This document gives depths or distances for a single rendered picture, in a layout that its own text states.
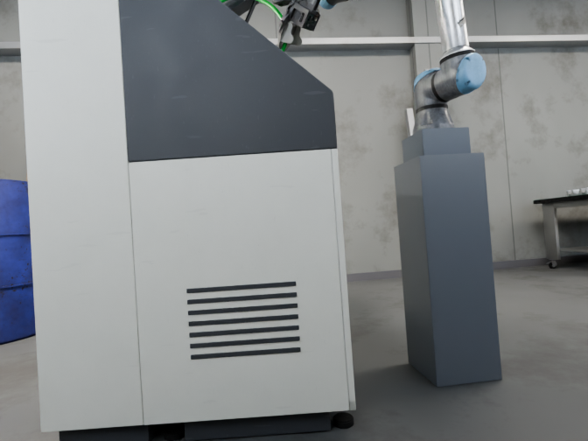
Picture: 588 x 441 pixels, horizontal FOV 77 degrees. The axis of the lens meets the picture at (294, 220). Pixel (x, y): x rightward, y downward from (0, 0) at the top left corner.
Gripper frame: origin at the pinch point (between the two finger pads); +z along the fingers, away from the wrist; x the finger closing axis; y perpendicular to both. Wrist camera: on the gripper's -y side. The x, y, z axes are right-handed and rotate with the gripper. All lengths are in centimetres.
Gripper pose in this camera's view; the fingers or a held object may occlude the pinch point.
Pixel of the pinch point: (281, 45)
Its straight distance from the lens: 138.7
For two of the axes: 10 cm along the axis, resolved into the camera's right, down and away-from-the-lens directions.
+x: 5.6, -2.4, 8.0
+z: -4.1, 7.5, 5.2
